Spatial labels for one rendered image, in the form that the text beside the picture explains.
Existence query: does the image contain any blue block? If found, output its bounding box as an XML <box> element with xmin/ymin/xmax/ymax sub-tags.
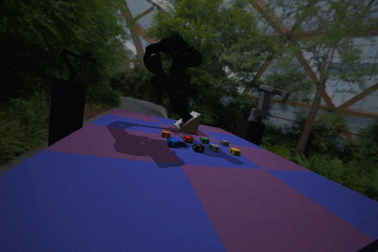
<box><xmin>166</xmin><ymin>139</ymin><xmax>178</xmax><ymax>148</ymax></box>

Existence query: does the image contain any red block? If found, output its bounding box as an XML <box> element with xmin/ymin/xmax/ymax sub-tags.
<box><xmin>183</xmin><ymin>136</ymin><xmax>194</xmax><ymax>143</ymax></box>

